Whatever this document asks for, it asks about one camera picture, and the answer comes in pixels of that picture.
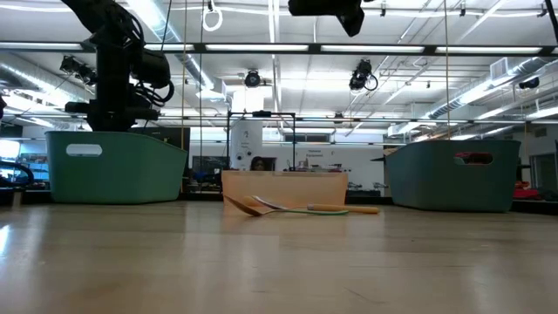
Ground small dark monitor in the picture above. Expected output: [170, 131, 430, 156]
[191, 155, 230, 175]

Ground white cable loop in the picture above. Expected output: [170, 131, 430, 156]
[201, 4, 224, 33]

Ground red object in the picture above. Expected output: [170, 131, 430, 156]
[514, 181, 541, 201]

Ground thin yellow hanging cord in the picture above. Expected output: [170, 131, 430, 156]
[180, 0, 187, 194]
[442, 0, 450, 140]

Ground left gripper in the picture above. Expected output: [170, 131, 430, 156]
[64, 43, 161, 133]

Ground dark teal plastic bin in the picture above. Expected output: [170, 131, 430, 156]
[385, 139, 522, 214]

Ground large black monitor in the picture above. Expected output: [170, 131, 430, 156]
[130, 126, 192, 154]

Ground black left arm hose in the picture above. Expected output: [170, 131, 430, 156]
[0, 160, 35, 187]

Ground black camera with cable loop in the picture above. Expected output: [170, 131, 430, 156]
[348, 58, 378, 92]

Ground orange translucent plastic bin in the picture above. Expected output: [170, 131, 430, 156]
[221, 169, 350, 209]

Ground silver ventilation duct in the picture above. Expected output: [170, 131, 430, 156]
[429, 56, 558, 121]
[143, 0, 217, 91]

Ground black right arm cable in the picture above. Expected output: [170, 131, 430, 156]
[543, 0, 558, 32]

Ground black track spotlights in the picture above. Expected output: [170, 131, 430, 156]
[59, 55, 99, 87]

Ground green plastic bin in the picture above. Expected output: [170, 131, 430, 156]
[45, 130, 188, 205]

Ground black ceiling-mounted camera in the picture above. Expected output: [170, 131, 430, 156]
[243, 69, 262, 88]

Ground black hanging cable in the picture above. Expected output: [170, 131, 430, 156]
[159, 0, 172, 53]

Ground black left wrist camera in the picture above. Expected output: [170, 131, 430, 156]
[130, 48, 172, 91]

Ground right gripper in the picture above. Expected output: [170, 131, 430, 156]
[287, 0, 365, 38]

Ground black metal frame stand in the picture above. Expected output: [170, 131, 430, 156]
[225, 110, 297, 172]

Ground black overhead light bar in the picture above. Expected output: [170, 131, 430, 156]
[0, 41, 558, 57]

